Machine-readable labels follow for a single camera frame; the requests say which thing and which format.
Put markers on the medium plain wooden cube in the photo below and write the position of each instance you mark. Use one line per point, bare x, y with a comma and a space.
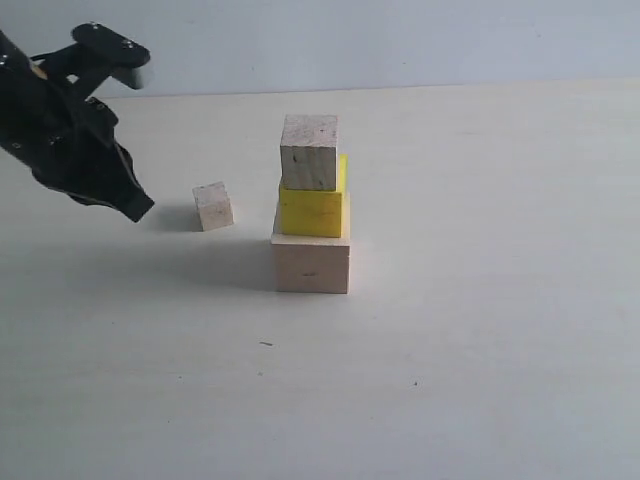
308, 152

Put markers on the large light wooden cube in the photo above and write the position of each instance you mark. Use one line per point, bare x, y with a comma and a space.
307, 264

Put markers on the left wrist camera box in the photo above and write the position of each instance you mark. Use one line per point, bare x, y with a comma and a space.
96, 54

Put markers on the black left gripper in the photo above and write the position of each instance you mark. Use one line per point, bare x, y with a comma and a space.
51, 124

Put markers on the yellow painted wooden cube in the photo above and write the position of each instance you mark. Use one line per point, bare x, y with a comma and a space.
316, 213

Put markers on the small wooden cube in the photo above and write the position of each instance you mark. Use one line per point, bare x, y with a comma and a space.
213, 206

